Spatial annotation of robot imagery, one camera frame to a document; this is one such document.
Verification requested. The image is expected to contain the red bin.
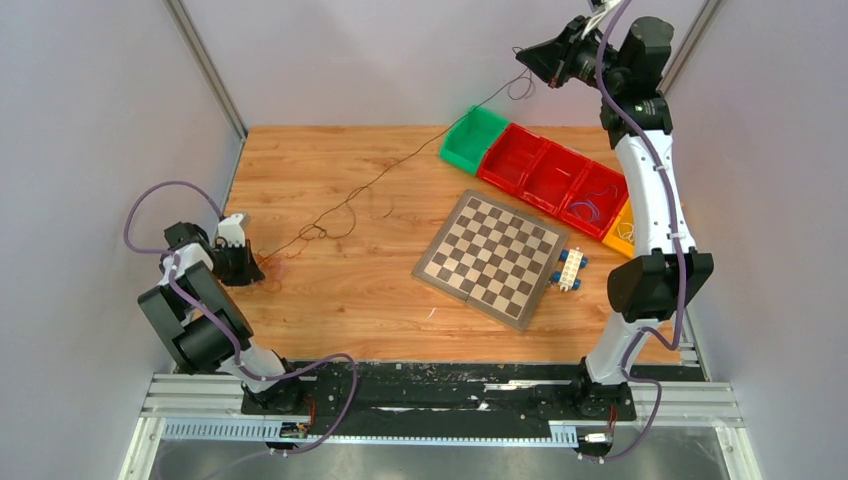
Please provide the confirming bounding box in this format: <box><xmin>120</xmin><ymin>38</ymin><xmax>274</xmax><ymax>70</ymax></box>
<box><xmin>559</xmin><ymin>161</ymin><xmax>628</xmax><ymax>240</ymax></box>
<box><xmin>518</xmin><ymin>142</ymin><xmax>591</xmax><ymax>216</ymax></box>
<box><xmin>476</xmin><ymin>123</ymin><xmax>549</xmax><ymax>196</ymax></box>

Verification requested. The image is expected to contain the yellow plastic bin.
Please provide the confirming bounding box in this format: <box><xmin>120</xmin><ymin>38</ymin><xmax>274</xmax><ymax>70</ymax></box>
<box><xmin>601</xmin><ymin>200</ymin><xmax>635</xmax><ymax>259</ymax></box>

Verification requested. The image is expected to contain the blue wire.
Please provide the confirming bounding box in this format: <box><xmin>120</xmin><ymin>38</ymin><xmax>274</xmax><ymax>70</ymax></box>
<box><xmin>568</xmin><ymin>184</ymin><xmax>621</xmax><ymax>227</ymax></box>

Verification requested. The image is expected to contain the red bin middle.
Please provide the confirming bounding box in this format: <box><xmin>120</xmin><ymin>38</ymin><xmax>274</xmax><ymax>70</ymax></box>
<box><xmin>518</xmin><ymin>142</ymin><xmax>591</xmax><ymax>216</ymax></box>

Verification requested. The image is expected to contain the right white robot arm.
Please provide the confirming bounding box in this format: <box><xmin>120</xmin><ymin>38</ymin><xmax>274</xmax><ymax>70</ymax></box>
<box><xmin>516</xmin><ymin>16</ymin><xmax>714</xmax><ymax>419</ymax></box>

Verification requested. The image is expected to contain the green plastic bin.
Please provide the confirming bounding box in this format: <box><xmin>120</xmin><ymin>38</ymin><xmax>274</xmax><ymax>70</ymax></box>
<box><xmin>439</xmin><ymin>106</ymin><xmax>510</xmax><ymax>176</ymax></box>

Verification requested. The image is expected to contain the wooden chessboard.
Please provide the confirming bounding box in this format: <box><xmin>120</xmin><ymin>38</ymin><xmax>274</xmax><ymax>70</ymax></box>
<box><xmin>412</xmin><ymin>189</ymin><xmax>569</xmax><ymax>332</ymax></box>

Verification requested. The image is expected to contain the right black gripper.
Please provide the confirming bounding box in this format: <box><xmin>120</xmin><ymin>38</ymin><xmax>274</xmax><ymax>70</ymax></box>
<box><xmin>515</xmin><ymin>16</ymin><xmax>626</xmax><ymax>94</ymax></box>

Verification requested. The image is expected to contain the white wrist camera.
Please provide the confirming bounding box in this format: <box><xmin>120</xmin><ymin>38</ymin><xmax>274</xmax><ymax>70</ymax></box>
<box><xmin>588</xmin><ymin>0</ymin><xmax>621</xmax><ymax>15</ymax></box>
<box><xmin>215</xmin><ymin>212</ymin><xmax>250</xmax><ymax>248</ymax></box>

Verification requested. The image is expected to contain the white blue toy block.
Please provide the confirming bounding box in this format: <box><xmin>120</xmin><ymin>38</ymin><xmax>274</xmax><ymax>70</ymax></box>
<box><xmin>551</xmin><ymin>249</ymin><xmax>588</xmax><ymax>292</ymax></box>

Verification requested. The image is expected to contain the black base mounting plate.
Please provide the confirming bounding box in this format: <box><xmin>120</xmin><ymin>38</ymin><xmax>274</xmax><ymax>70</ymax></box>
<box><xmin>238</xmin><ymin>358</ymin><xmax>707</xmax><ymax>441</ymax></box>

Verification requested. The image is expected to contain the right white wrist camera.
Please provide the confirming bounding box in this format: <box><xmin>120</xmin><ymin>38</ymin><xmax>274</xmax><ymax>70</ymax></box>
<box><xmin>588</xmin><ymin>0</ymin><xmax>621</xmax><ymax>15</ymax></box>

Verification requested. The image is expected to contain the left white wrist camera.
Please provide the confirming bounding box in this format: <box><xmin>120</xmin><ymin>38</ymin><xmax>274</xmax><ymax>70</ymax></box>
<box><xmin>215</xmin><ymin>212</ymin><xmax>250</xmax><ymax>248</ymax></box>

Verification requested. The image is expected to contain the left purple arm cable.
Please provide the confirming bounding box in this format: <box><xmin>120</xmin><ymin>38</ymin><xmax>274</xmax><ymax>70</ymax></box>
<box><xmin>123</xmin><ymin>180</ymin><xmax>359</xmax><ymax>458</ymax></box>

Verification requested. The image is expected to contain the aluminium frame rail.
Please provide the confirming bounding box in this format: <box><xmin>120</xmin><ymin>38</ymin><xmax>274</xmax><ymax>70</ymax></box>
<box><xmin>119</xmin><ymin>374</ymin><xmax>760</xmax><ymax>479</ymax></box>

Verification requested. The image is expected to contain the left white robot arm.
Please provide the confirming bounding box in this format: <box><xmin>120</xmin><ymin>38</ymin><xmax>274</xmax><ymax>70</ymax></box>
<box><xmin>137</xmin><ymin>218</ymin><xmax>306</xmax><ymax>415</ymax></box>

